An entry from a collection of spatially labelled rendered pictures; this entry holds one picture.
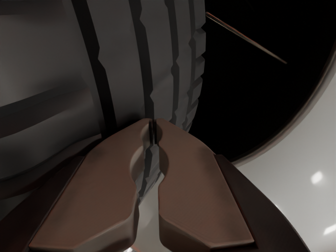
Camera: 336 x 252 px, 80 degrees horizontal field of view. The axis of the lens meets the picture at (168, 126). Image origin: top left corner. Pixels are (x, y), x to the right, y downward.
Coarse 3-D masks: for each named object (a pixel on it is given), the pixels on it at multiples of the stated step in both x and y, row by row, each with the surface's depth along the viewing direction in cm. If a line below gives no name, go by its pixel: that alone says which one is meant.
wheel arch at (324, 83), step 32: (224, 0) 58; (256, 0) 55; (288, 0) 52; (320, 0) 46; (224, 32) 62; (256, 32) 58; (288, 32) 55; (320, 32) 41; (224, 64) 66; (256, 64) 62; (288, 64) 58; (320, 64) 33; (224, 96) 71; (256, 96) 66; (288, 96) 45; (320, 96) 31; (192, 128) 77; (224, 128) 67; (256, 128) 50; (288, 128) 36
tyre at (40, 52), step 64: (0, 0) 6; (64, 0) 8; (128, 0) 11; (192, 0) 18; (0, 64) 6; (64, 64) 8; (128, 64) 11; (192, 64) 20; (0, 128) 6; (64, 128) 8; (0, 192) 7
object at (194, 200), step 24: (168, 144) 9; (192, 144) 9; (168, 168) 8; (192, 168) 8; (216, 168) 8; (168, 192) 7; (192, 192) 7; (216, 192) 7; (168, 216) 6; (192, 216) 6; (216, 216) 6; (240, 216) 6; (168, 240) 7; (192, 240) 6; (216, 240) 6; (240, 240) 6
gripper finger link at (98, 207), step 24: (144, 120) 11; (120, 144) 9; (144, 144) 11; (96, 168) 8; (120, 168) 8; (72, 192) 7; (96, 192) 7; (120, 192) 7; (48, 216) 6; (72, 216) 6; (96, 216) 6; (120, 216) 6; (48, 240) 6; (72, 240) 6; (96, 240) 6; (120, 240) 6
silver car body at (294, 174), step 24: (312, 120) 33; (288, 144) 37; (312, 144) 35; (240, 168) 44; (264, 168) 41; (288, 168) 39; (312, 168) 37; (264, 192) 44; (288, 192) 41; (312, 192) 39; (144, 216) 72; (288, 216) 44; (312, 216) 41; (144, 240) 81; (312, 240) 44
